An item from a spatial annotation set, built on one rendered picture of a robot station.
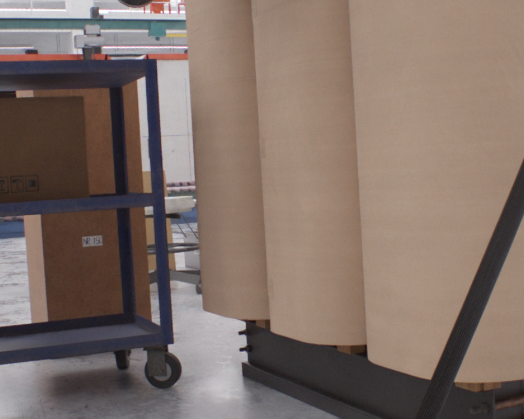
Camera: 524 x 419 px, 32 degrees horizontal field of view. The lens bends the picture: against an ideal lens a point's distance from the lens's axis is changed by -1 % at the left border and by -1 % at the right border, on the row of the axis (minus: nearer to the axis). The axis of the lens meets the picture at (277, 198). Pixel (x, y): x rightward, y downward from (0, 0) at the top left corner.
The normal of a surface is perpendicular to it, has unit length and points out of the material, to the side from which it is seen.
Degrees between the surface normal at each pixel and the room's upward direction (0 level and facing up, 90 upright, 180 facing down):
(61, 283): 90
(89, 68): 90
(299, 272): 90
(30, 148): 90
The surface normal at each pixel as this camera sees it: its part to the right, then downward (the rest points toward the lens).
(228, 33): -0.46, 0.06
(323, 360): -0.89, 0.07
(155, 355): -0.14, 0.04
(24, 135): 0.42, 0.00
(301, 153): -0.76, 0.07
